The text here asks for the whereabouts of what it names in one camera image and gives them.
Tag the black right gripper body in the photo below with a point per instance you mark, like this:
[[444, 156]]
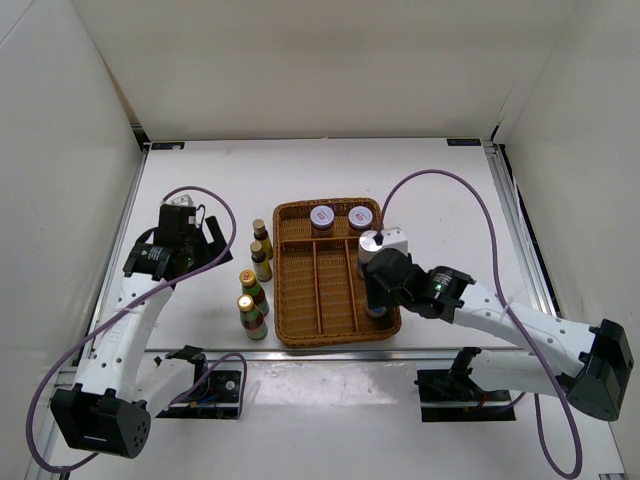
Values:
[[385, 298]]

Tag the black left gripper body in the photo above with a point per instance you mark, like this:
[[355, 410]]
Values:
[[198, 251]]

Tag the white canister silver lid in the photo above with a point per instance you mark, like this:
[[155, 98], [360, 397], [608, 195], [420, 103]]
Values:
[[369, 244], [376, 313]]

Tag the small brown bottle beige cap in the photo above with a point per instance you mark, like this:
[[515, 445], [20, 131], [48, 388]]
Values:
[[261, 235]]

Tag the sauce bottle yellow cap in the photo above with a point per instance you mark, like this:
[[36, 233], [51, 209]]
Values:
[[251, 318], [252, 287]]

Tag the spice jar purple lid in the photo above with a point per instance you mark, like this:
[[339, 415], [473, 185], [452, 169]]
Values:
[[322, 218], [360, 219]]

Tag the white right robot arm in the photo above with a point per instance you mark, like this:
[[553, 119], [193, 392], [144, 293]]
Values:
[[590, 366]]

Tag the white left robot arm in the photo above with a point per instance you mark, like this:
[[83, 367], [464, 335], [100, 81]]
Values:
[[110, 407]]

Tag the brown wicker divided tray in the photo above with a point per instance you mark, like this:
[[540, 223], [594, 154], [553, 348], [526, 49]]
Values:
[[319, 297]]

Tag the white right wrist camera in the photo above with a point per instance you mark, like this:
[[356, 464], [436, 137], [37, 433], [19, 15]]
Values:
[[392, 238]]

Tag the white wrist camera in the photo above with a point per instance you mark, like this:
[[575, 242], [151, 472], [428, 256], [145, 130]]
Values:
[[392, 238], [182, 200]]

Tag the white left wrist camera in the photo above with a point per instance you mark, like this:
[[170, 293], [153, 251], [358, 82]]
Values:
[[182, 200]]

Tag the aluminium front rail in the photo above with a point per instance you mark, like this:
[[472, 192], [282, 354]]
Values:
[[337, 355]]

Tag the aluminium rail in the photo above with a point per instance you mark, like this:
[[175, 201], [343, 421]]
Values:
[[533, 270], [337, 355]]

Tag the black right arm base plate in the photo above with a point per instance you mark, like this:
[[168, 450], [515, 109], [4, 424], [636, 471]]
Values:
[[444, 398]]

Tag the aluminium right side rail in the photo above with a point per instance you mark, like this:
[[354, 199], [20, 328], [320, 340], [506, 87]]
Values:
[[533, 270]]

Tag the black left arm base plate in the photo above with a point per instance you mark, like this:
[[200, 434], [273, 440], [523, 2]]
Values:
[[220, 399]]

